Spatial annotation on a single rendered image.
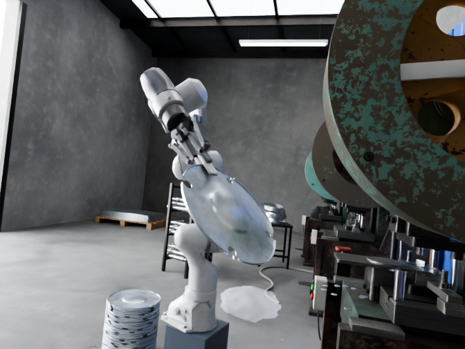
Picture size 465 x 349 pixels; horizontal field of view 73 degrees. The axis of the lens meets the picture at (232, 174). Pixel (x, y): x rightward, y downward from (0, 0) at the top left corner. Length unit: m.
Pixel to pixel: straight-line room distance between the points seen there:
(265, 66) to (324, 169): 6.14
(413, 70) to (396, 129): 0.15
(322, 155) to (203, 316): 1.68
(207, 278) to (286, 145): 6.84
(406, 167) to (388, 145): 0.06
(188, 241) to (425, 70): 0.90
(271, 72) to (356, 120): 7.65
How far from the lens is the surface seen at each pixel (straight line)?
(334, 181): 2.58
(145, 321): 1.91
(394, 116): 0.82
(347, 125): 0.80
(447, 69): 0.91
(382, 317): 1.16
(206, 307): 1.30
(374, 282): 1.26
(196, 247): 1.22
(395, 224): 1.25
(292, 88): 8.24
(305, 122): 8.02
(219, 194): 0.77
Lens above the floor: 1.01
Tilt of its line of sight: 2 degrees up
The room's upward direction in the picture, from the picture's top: 6 degrees clockwise
